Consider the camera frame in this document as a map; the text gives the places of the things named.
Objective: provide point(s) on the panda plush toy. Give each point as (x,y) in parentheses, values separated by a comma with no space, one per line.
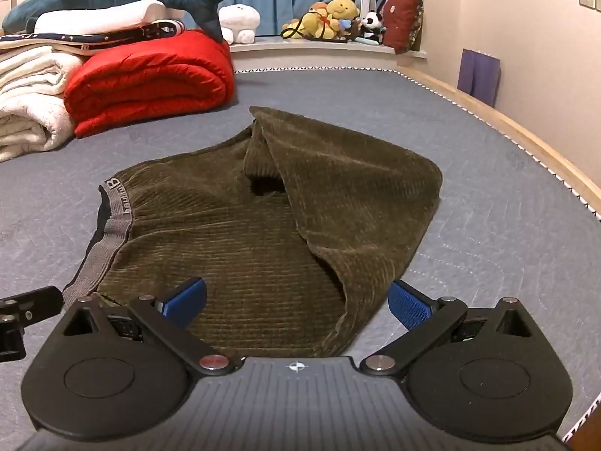
(372,21)

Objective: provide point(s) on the purple folded mat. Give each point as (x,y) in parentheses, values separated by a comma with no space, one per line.
(479,75)

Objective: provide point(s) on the white pillow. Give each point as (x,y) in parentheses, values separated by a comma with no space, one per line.
(103,16)

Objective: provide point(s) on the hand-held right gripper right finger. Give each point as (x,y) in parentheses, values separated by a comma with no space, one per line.
(408,307)

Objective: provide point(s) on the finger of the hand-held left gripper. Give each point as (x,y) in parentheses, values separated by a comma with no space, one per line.
(33,304)

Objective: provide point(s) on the yellow plush toy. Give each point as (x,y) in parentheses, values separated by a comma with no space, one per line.
(342,9)

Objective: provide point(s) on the navy star-patterned blanket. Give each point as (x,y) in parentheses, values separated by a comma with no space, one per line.
(47,36)

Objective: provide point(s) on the red cushion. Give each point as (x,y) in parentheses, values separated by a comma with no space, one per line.
(401,19)

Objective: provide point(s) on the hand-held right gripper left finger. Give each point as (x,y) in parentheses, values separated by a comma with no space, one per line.
(188,298)

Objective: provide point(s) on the white fleece blanket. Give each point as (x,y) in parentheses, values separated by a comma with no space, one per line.
(28,103)

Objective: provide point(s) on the red folded quilt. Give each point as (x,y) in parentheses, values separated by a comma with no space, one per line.
(150,80)

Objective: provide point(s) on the white plush toy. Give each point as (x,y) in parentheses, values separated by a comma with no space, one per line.
(239,19)

